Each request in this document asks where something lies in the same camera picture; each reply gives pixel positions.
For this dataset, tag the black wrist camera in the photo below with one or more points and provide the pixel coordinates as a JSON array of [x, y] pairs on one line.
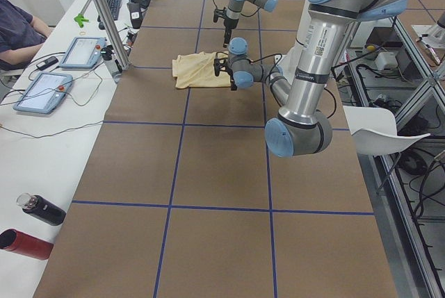
[[219, 14], [220, 63]]

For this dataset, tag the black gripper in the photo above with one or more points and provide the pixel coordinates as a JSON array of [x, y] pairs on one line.
[[227, 27], [233, 85]]

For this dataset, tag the lower blue teach pendant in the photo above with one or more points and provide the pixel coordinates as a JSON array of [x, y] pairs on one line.
[[45, 93]]

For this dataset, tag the black phone on table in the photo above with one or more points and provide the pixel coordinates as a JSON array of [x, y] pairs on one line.
[[46, 63]]

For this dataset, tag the black computer keyboard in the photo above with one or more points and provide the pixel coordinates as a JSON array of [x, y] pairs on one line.
[[114, 7]]

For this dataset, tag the red water bottle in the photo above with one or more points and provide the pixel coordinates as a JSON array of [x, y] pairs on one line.
[[21, 243]]

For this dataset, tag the brown paper table cover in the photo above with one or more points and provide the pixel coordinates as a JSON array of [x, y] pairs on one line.
[[181, 198]]

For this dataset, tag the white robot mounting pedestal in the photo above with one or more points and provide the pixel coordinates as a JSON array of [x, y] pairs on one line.
[[295, 44]]

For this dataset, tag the black water bottle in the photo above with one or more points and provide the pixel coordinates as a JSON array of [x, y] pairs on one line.
[[40, 208]]

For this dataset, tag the white plastic chair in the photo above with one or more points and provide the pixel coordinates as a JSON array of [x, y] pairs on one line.
[[375, 133]]

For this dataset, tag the green plastic clamp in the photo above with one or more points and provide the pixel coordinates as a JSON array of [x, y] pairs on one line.
[[81, 20]]

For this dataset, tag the clear bottle black cap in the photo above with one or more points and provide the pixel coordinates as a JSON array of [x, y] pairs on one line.
[[111, 63]]

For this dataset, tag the cream long-sleeve printed shirt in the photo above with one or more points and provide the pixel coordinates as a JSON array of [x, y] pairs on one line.
[[196, 71]]

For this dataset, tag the seated person dark shirt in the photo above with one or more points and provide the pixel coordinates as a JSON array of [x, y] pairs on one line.
[[22, 36]]

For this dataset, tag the blue teach pendant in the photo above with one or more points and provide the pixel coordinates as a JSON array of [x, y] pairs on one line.
[[45, 93], [83, 53]]

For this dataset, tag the upper blue teach pendant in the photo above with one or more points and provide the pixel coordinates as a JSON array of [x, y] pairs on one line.
[[83, 53]]

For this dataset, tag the aluminium frame post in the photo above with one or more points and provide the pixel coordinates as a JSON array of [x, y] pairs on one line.
[[112, 33]]

